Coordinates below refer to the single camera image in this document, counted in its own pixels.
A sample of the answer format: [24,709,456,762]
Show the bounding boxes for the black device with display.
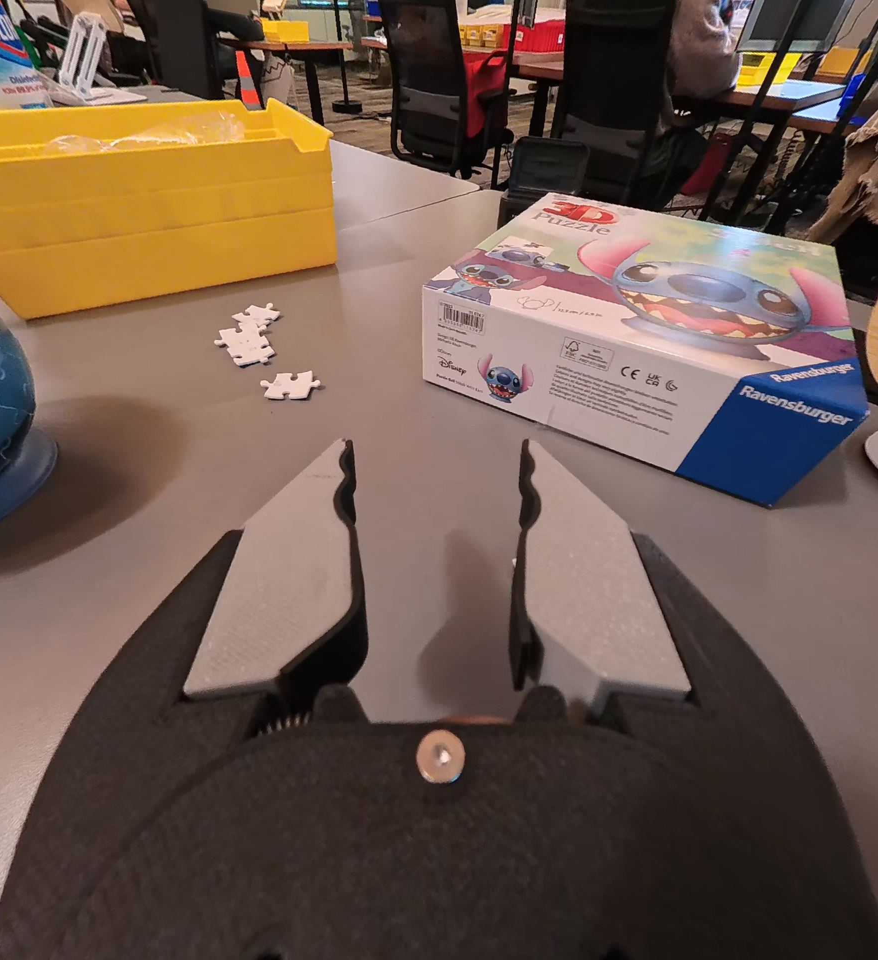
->
[497,136,592,230]

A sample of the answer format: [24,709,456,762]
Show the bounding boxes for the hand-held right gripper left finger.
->
[182,437,370,699]

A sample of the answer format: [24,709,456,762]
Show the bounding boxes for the clear acrylic stand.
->
[58,13,148,105]

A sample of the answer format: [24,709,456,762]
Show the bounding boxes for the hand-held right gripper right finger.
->
[508,438,694,712]

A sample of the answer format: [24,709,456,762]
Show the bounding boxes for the black office chair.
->
[377,0,519,186]
[551,0,691,210]

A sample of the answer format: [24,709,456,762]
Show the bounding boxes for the red storage bin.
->
[510,15,568,52]

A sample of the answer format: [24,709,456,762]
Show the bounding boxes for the wooden table black legs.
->
[221,36,354,125]

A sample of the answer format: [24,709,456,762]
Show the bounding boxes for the cartoon print puzzle box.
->
[421,191,870,510]

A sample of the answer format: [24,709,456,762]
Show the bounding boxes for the orange traffic cone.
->
[238,48,266,110]

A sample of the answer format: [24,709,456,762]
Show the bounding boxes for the computer monitor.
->
[735,0,856,54]

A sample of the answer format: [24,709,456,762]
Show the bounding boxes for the clear plastic bag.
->
[41,108,249,156]

